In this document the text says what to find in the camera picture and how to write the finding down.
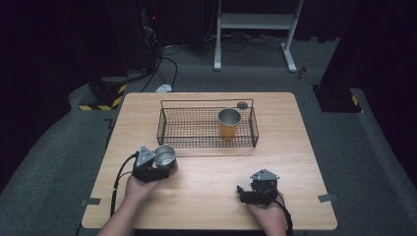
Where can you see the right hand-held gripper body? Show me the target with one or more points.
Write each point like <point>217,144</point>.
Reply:
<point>264,190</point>

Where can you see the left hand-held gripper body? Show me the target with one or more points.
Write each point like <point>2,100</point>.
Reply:
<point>146,167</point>

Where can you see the person's left hand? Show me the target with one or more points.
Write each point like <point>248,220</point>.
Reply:
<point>139,190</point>

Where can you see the person's right hand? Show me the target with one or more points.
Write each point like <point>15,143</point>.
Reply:
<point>270,214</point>

